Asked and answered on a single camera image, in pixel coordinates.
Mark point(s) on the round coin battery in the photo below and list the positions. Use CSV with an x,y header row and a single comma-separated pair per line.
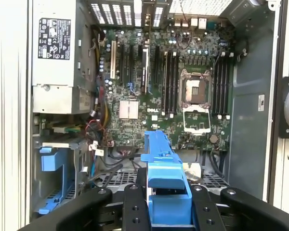
x,y
214,138

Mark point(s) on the hard disk with blue carrier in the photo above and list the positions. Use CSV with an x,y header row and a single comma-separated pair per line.
x,y
163,173

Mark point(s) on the blue plastic carrier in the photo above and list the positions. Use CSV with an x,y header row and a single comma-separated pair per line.
x,y
51,161

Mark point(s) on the CPU socket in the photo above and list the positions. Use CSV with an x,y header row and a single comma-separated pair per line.
x,y
195,87

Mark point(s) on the black open PC case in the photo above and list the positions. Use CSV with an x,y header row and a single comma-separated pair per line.
x,y
250,72

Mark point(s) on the grey power supply unit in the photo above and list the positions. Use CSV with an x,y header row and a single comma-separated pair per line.
x,y
57,72

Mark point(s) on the green Dell motherboard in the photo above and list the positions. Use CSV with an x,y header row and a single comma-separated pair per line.
x,y
135,130

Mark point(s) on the black RAM slot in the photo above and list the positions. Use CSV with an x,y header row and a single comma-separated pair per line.
x,y
169,81
228,84
224,84
216,84
220,84
175,81

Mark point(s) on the white expansion slot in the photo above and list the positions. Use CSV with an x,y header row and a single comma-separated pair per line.
x,y
113,60

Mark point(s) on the dark square base plate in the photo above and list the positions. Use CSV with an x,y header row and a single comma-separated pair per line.
x,y
283,130

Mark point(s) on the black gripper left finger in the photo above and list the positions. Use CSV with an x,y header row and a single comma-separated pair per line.
x,y
135,209

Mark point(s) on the metal socket cover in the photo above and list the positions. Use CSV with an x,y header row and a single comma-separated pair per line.
x,y
197,130

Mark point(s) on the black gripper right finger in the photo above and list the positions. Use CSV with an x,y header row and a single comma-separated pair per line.
x,y
204,209

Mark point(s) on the silver chipset heatsink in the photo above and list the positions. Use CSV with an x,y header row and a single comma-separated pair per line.
x,y
128,109

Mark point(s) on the grey metal disk bay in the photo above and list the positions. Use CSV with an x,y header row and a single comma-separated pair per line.
x,y
55,145

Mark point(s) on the black expansion slot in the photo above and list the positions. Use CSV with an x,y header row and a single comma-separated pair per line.
x,y
131,65
122,65

